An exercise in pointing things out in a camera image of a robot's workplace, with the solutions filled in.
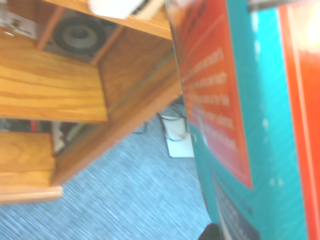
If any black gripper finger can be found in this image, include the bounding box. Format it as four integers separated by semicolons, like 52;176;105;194
197;222;221;240

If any white metal floor stand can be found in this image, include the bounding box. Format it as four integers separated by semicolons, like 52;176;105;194
159;112;196;159

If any pile of photo cards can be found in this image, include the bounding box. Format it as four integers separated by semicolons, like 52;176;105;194
0;8;39;40

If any oak wooden bookshelf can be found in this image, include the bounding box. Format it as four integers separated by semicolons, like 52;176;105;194
0;0;185;206

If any wooden box speaker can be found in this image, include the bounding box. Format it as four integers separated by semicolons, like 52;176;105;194
36;6;125;66

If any teal and orange book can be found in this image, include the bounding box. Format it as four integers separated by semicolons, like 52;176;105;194
165;0;320;240

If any dark green flat book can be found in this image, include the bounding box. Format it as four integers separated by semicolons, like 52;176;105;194
0;118;32;133

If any thick white-paged paperback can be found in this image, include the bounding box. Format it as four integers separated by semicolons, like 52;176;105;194
87;0;166;21

